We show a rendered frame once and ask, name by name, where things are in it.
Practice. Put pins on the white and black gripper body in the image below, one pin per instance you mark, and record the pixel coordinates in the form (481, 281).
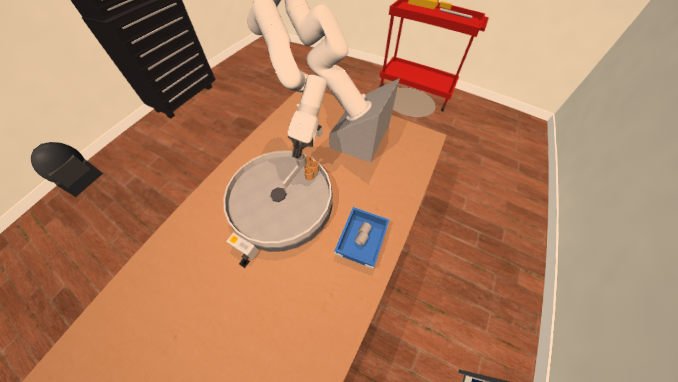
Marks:
(303, 126)

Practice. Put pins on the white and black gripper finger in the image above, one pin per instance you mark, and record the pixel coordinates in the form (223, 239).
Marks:
(302, 145)
(295, 144)

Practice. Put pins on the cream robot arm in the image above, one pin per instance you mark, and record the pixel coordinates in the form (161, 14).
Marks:
(310, 28)

